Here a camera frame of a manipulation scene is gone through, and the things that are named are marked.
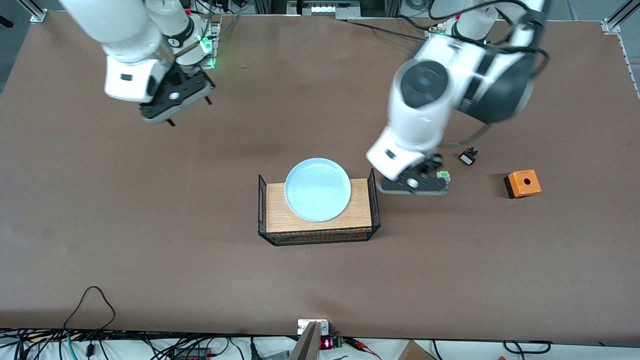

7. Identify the light blue round plate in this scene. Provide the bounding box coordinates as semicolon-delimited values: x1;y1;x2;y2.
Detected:
284;157;352;223

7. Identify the wooden board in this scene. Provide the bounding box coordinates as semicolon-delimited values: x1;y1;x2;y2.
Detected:
266;178;373;234

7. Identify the white control device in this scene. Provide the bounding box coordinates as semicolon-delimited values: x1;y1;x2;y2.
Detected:
287;0;362;17

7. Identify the brown cardboard box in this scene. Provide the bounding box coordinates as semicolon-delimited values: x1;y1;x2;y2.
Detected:
397;340;437;360

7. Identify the red clip lead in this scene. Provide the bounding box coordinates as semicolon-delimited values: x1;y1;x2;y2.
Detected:
344;337;382;360

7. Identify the grey mounting pole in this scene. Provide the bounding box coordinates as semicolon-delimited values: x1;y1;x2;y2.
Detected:
289;321;322;360

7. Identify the black power adapter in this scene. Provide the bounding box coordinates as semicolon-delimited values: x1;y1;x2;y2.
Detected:
170;347;212;360

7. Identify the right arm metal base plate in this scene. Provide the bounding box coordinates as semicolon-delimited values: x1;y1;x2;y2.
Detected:
197;20;221;70

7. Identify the orange button enclosure box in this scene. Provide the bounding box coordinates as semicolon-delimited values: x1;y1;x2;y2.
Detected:
503;169;543;200

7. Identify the wooden wire-frame shelf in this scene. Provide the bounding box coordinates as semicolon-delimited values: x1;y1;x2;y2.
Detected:
257;167;381;247

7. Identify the black cable across table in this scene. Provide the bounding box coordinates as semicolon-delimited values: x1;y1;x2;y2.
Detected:
344;19;431;42

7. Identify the aluminium frame profile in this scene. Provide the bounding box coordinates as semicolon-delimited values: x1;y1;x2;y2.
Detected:
17;0;49;24
602;0;640;35

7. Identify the black looped cable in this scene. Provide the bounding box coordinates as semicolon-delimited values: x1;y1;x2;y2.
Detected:
62;285;117;357

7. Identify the silver metal bracket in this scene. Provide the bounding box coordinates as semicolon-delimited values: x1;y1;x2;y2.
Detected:
297;319;330;336

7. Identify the black coiled cable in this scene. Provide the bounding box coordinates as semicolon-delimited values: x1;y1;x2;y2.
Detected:
502;339;553;355

